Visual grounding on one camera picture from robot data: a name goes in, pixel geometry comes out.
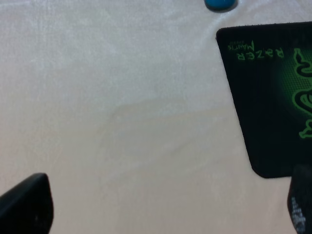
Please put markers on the pink table cloth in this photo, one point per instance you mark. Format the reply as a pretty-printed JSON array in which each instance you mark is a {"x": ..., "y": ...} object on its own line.
[{"x": 126, "y": 106}]

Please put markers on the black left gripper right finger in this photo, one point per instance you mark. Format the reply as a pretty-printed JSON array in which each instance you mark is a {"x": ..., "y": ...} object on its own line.
[{"x": 300, "y": 199}]

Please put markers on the blue and grey computer mouse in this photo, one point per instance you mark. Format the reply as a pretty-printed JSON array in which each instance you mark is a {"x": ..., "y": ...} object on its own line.
[{"x": 219, "y": 5}]

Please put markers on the black green Razer mouse pad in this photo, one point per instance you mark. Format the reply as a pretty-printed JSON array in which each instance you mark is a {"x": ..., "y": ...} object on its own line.
[{"x": 269, "y": 72}]

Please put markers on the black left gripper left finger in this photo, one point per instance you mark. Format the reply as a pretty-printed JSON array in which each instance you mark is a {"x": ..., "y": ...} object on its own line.
[{"x": 27, "y": 208}]

